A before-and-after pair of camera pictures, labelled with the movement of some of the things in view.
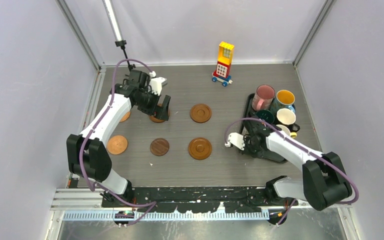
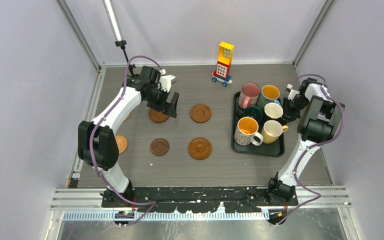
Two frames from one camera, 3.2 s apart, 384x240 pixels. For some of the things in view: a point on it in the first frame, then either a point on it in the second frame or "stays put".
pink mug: (263, 97) → (249, 95)
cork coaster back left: (125, 116) stays put
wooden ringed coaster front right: (199, 148) stays put
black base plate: (195, 199) stays put
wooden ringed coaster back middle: (155, 119) stays put
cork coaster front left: (117, 144) stays put
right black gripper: (247, 140) → (289, 116)
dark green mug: (265, 115) → (251, 111)
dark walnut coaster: (159, 147) stays put
